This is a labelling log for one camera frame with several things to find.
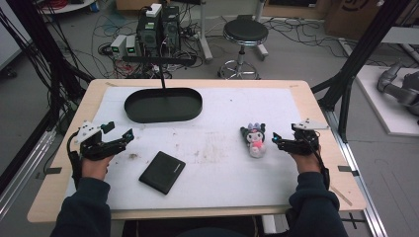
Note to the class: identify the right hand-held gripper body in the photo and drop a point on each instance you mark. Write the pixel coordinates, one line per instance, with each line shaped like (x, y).
(303, 140)

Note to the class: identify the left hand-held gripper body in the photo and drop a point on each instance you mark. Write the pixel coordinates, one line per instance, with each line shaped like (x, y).
(93, 147)

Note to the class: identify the black and pink plush toy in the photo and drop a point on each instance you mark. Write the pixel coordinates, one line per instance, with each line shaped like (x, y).
(255, 141)

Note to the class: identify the black wallet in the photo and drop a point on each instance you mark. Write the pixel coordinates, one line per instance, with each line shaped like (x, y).
(162, 172)

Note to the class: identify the black oval tray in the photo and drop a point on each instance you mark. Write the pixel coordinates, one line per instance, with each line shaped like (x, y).
(163, 105)

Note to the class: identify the person's left hand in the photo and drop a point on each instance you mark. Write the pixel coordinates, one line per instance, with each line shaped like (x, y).
(95, 167)

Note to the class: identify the person's right hand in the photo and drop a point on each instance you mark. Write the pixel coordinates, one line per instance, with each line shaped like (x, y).
(306, 162)

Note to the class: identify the black tape piece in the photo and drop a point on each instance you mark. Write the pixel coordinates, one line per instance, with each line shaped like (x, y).
(348, 169)
(52, 170)

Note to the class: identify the wooden table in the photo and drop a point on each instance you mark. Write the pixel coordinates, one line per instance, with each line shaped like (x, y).
(332, 194)

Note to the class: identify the white table mat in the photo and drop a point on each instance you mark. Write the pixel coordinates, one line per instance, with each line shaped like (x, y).
(210, 184)

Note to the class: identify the small grey power unit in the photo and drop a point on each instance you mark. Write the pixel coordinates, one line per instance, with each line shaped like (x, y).
(131, 45)
(118, 45)

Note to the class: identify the white platform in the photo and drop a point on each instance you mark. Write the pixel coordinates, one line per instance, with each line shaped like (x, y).
(388, 118)

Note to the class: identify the black computer tower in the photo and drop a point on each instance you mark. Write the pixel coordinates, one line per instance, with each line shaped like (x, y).
(149, 34)
(170, 28)

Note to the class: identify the black round stool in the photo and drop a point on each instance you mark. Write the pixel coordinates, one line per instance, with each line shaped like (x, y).
(245, 31)

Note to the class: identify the cardboard box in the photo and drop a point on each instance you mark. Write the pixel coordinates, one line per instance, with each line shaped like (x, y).
(349, 18)

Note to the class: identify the white box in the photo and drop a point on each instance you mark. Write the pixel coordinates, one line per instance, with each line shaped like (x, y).
(153, 10)

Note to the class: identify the grey metal stand leg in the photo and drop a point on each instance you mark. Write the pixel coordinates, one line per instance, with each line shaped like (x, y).
(205, 36)

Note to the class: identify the black camera stand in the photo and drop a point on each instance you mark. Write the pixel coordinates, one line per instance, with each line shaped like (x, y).
(158, 60)

